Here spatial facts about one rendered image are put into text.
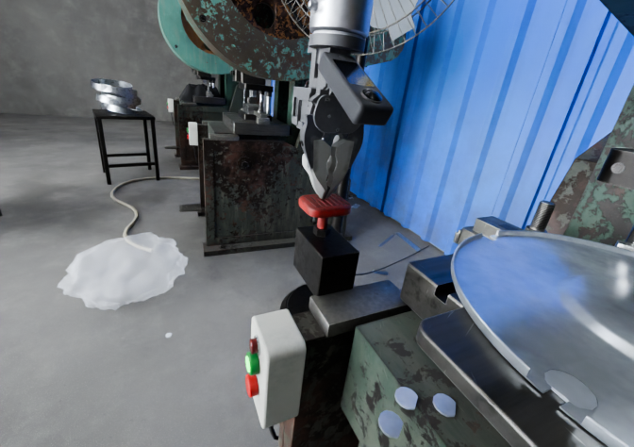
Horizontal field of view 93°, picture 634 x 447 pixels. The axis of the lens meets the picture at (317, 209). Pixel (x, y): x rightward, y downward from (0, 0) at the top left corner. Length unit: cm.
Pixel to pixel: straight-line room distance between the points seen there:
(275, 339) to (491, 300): 24
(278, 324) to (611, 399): 31
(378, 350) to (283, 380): 12
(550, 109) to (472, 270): 151
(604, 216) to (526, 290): 37
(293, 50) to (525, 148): 117
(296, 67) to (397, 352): 125
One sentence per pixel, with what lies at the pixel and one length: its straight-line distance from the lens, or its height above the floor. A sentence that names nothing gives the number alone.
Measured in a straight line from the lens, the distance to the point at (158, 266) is 144.
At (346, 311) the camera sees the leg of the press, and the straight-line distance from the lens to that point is 43.
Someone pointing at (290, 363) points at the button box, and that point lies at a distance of 41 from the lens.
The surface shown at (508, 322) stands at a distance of 25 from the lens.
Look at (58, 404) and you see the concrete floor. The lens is 126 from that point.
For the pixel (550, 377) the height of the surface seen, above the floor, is 78.
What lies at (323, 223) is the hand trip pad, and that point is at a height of 73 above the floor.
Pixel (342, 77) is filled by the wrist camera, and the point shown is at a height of 93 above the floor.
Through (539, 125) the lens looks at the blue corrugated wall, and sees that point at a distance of 177.
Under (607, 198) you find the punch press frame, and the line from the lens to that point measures 65.
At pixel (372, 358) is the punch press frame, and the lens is 39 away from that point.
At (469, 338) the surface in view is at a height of 78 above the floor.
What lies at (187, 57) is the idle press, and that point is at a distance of 308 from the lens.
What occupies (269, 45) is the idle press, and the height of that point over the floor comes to 105.
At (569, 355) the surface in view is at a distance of 25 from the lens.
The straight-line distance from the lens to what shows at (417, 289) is 43.
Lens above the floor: 91
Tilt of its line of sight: 22 degrees down
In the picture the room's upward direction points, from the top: 7 degrees clockwise
